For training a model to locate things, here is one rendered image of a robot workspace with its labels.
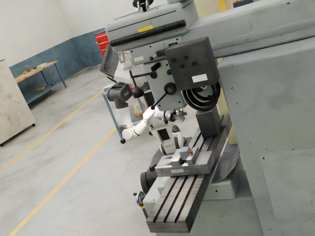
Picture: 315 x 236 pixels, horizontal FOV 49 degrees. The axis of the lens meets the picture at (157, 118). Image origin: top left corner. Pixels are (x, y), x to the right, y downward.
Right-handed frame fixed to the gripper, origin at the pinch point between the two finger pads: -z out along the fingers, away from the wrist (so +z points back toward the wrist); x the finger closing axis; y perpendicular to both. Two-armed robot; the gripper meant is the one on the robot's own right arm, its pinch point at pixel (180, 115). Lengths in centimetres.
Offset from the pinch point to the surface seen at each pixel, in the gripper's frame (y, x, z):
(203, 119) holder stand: 19.1, 28.2, 10.9
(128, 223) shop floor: 125, -10, 117
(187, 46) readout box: -49, -20, -44
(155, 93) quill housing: -20.2, -11.7, 1.6
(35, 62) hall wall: 38, 292, 962
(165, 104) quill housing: -12.4, -9.9, -2.2
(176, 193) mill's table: 32.7, -32.5, -14.5
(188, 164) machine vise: 25.1, -14.7, -10.3
